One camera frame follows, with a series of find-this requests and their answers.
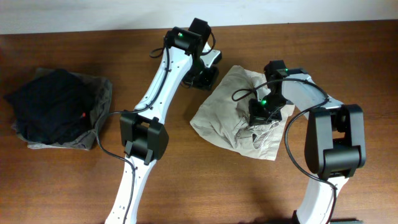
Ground grey folded garment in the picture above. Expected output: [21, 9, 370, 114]
[12, 68, 112, 150]

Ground beige shorts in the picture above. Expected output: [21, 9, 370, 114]
[190, 65, 295, 161]

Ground black folded garment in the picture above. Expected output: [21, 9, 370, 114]
[4, 70, 95, 144]

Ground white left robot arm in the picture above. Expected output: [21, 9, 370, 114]
[105, 18, 222, 223]

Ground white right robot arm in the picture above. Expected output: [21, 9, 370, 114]
[249, 60, 366, 224]

